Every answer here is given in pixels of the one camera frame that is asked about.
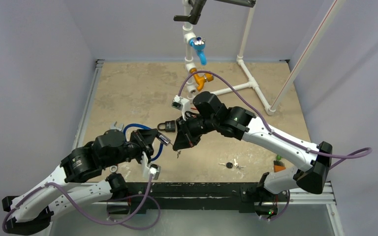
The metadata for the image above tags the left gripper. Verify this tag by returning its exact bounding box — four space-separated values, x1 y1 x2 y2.
103 129 158 168

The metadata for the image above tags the blue cable lock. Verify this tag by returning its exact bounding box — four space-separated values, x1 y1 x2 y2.
122 123 171 162

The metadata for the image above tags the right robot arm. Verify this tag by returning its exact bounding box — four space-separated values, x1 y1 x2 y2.
172 91 332 200

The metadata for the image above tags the key bunch with black fob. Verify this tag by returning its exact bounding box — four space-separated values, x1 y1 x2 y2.
218 159 245 170

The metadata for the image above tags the black padlock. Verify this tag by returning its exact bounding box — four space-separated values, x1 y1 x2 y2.
157 120 177 133

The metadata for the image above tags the orange faucet valve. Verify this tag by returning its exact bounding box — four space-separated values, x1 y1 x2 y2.
192 73 214 91

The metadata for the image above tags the orange tool at right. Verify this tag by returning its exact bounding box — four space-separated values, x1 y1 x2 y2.
273 155 286 173

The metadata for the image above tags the blue faucet valve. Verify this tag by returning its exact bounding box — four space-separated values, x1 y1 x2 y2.
189 36 207 65

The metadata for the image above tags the white diagonal pole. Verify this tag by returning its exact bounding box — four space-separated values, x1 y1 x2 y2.
267 0 346 115

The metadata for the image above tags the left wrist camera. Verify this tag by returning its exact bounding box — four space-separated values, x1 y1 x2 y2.
141 152 161 180

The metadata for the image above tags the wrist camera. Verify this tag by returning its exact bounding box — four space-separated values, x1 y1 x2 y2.
141 152 161 180
171 95 190 120

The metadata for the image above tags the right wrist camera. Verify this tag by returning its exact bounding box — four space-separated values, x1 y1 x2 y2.
171 95 190 120

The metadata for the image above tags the red handled adjustable wrench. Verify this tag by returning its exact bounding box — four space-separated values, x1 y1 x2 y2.
109 121 125 174

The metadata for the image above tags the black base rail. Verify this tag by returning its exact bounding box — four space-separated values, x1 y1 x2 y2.
108 182 290 216

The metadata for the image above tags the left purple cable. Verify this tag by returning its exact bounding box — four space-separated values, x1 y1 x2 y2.
1 174 162 235

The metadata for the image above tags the purple cable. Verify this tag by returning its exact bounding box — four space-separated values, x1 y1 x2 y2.
177 70 373 222
1 174 162 235

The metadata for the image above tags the white PVC pipe frame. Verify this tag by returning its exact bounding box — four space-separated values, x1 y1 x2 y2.
174 0 288 116

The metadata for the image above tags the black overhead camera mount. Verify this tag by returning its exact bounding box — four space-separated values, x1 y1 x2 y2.
173 0 257 26

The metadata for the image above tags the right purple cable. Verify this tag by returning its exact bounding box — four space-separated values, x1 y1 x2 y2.
177 70 373 222

